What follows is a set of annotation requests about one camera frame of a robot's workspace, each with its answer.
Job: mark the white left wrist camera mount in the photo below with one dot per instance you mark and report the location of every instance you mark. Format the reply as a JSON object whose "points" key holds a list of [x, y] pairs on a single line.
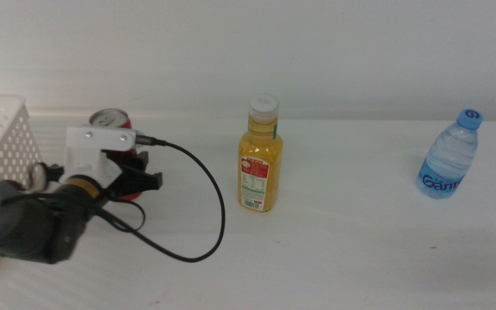
{"points": [[97, 138]]}

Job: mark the clear water bottle blue cap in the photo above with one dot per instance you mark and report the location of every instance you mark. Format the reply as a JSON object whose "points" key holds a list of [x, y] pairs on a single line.
{"points": [[446, 163]]}

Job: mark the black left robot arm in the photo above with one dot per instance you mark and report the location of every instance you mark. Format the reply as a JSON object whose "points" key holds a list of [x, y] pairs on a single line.
{"points": [[28, 228]]}

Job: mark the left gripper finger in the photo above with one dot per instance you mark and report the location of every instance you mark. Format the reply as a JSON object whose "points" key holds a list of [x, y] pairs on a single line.
{"points": [[141, 161]]}

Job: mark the yellow juice bottle white cap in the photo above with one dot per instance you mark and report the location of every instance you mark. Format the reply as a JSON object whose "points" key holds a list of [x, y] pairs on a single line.
{"points": [[258, 163]]}

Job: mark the red cola can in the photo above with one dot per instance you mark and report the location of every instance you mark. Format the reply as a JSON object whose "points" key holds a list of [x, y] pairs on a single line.
{"points": [[110, 117]]}

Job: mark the white perforated plastic basket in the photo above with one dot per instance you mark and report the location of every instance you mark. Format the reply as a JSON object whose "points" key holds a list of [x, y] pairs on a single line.
{"points": [[11, 142]]}

